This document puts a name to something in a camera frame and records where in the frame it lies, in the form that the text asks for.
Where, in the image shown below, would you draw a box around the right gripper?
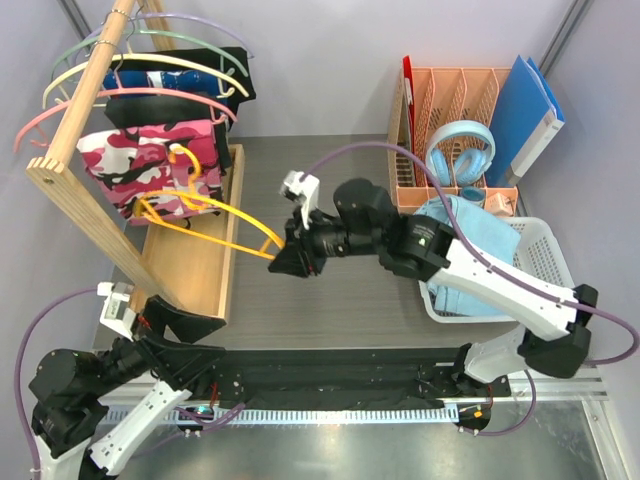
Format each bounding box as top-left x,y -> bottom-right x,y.
269,205 -> 381,279

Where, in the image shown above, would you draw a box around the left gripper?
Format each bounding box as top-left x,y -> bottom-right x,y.
86,293 -> 228,398

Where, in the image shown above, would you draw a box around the orange plastic hanger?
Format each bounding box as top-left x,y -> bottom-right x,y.
133,144 -> 284,261

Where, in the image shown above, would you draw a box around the light blue trousers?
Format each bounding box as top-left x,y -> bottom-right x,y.
412,194 -> 522,317

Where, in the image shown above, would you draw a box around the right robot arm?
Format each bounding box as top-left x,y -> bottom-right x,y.
268,171 -> 597,396

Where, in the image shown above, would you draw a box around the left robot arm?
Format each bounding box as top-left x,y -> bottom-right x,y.
29,295 -> 226,479

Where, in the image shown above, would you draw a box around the pink camouflage trousers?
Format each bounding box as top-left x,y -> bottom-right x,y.
77,120 -> 223,225

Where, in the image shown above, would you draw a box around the pink plastic hanger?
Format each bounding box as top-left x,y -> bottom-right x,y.
13,87 -> 239,154

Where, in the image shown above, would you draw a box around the black trousers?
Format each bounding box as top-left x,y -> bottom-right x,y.
117,47 -> 256,103

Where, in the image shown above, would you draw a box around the blue patterned trousers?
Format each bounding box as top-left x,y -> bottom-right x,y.
103,70 -> 244,106

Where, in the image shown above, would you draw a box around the dark grey trousers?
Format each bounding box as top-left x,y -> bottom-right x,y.
105,95 -> 233,175

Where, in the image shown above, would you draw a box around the cream plastic hanger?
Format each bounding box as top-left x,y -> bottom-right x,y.
42,53 -> 249,107

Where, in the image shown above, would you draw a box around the purple plastic hanger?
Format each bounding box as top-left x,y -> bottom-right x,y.
84,12 -> 256,60

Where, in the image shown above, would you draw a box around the green plastic hanger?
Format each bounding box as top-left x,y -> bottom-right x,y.
50,28 -> 250,79

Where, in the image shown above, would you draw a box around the wooden clothes rack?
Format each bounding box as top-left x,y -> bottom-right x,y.
26,0 -> 235,319

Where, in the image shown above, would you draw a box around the blue white small jar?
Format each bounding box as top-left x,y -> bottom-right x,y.
459,186 -> 486,208

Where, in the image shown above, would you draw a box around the orange desk file organizer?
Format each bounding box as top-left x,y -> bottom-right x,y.
387,66 -> 519,216

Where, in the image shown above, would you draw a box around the light blue headphones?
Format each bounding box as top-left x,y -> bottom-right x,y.
425,120 -> 496,187

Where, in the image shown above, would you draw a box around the red folder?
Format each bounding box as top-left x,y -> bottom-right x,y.
402,54 -> 417,187

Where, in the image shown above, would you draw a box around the white plastic basket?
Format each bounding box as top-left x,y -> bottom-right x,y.
420,217 -> 576,324

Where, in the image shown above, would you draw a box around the blue folder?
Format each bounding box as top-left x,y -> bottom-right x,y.
485,56 -> 565,188

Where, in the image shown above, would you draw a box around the white slotted cable duct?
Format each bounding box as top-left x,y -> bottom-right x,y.
101,404 -> 459,427

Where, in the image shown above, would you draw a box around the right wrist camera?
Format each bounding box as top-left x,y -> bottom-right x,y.
280,170 -> 320,230

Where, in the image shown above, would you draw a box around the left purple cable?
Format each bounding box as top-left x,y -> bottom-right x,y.
13,287 -> 251,474

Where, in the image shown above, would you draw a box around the purple cable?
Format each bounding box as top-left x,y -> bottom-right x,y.
13,287 -> 251,474
304,142 -> 640,439

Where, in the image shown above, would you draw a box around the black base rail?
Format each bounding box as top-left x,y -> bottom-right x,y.
208,348 -> 511,411

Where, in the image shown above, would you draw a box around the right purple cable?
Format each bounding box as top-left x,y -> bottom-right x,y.
304,142 -> 640,439

